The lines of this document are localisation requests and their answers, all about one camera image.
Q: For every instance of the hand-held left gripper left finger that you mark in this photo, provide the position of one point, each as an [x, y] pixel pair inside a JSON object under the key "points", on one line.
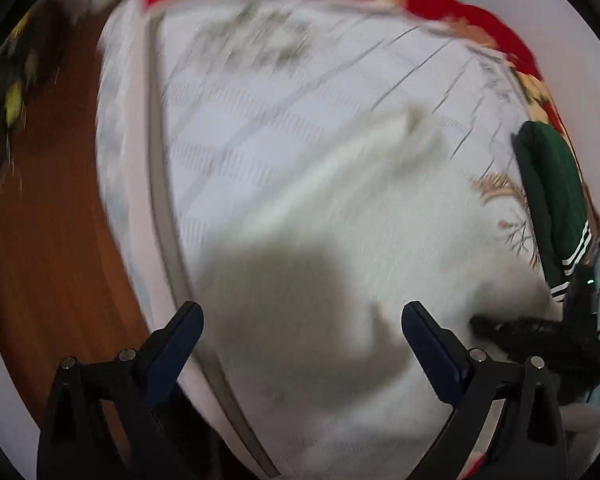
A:
{"points": [[172, 355]]}

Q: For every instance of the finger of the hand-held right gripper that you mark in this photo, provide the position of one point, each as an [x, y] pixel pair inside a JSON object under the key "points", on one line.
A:
{"points": [[515, 332]]}

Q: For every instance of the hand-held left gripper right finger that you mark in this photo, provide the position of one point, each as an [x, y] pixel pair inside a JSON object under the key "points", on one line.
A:
{"points": [[432, 355]]}

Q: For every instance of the white fuzzy cardigan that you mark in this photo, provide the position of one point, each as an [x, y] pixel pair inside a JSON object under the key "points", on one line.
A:
{"points": [[330, 220]]}

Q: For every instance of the person's right forearm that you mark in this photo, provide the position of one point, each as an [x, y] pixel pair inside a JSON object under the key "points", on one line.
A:
{"points": [[580, 430]]}

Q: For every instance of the green striped pants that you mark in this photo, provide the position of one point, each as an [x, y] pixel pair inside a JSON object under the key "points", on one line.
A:
{"points": [[555, 200]]}

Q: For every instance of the white diamond patterned cloth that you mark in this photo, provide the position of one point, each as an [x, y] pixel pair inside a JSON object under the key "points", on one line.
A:
{"points": [[220, 125]]}

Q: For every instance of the red floral blanket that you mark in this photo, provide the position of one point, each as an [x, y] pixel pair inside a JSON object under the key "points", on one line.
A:
{"points": [[430, 0]]}

